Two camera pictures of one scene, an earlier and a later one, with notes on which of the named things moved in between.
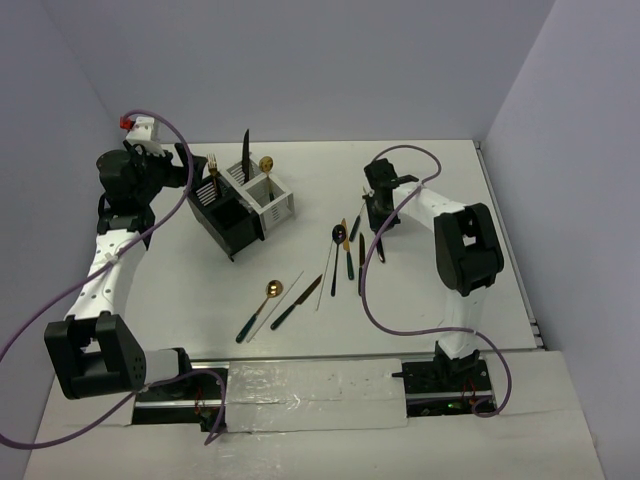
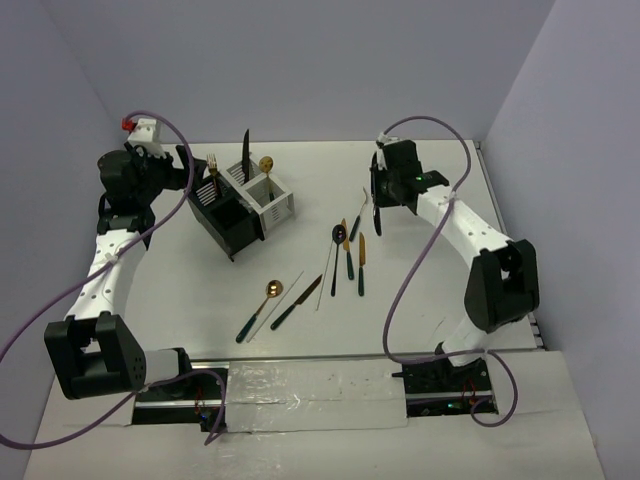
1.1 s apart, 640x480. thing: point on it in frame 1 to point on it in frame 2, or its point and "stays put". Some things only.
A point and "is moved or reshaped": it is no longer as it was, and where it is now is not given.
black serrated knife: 246,157 stays put
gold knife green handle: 347,246 stays put
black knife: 380,250 is moved or reshaped
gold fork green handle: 212,167 stays put
